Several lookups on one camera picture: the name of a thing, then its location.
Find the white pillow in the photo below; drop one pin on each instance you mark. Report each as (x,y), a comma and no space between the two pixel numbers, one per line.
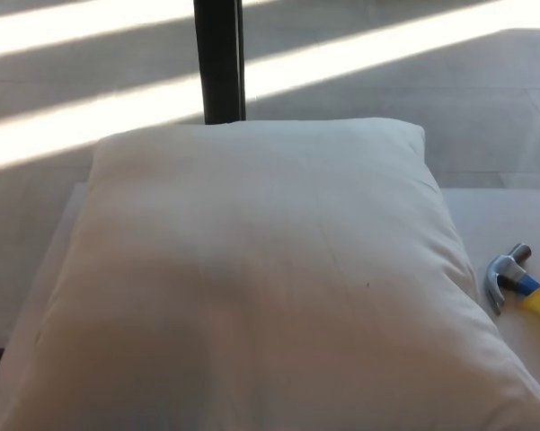
(260,269)

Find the black vertical post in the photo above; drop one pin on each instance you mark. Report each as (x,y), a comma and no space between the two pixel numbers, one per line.
(218,63)

